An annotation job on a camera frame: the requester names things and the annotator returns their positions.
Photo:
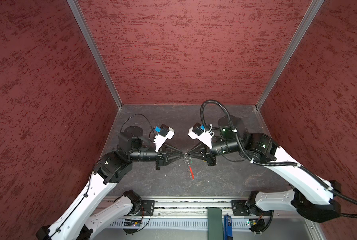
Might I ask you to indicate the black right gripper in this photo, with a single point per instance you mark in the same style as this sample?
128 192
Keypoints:
210 155

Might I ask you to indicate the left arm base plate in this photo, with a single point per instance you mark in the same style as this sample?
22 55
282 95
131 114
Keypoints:
145 207

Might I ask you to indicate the right circuit board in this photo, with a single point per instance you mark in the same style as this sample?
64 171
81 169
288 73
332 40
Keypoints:
257 226

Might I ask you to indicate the blue device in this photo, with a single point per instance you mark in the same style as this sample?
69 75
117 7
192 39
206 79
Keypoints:
227 228

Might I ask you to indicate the right aluminium corner post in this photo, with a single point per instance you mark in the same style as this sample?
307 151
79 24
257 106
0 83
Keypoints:
302 28

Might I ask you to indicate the left aluminium corner post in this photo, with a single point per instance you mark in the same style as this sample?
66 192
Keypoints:
80 19

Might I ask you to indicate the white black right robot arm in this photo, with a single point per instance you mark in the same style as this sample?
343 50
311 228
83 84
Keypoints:
308 196

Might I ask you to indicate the dark green block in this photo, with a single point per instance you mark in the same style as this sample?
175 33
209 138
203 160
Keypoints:
215 225

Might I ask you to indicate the left circuit board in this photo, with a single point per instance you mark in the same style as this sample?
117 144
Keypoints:
133 223

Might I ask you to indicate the aluminium corner post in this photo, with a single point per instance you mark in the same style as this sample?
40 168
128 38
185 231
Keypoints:
80 19
302 28

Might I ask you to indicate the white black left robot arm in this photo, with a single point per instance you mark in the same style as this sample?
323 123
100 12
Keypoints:
79 222

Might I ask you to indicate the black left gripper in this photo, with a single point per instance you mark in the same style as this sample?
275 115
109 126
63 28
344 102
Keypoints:
163 157

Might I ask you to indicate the aluminium front rail frame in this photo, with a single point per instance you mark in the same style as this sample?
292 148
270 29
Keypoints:
181 218

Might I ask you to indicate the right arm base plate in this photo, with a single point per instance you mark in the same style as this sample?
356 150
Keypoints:
241 207

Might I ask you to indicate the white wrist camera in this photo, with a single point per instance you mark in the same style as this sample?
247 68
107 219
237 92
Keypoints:
199 132
163 133

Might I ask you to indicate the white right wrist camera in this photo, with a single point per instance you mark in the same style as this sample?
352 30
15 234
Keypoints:
199 132

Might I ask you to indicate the perforated metal keyring red handle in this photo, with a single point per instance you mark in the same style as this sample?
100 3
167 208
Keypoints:
189 168

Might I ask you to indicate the circuit board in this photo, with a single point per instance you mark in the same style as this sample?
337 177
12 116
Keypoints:
257 226
133 223

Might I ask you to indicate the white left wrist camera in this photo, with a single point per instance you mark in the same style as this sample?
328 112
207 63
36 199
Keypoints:
163 133

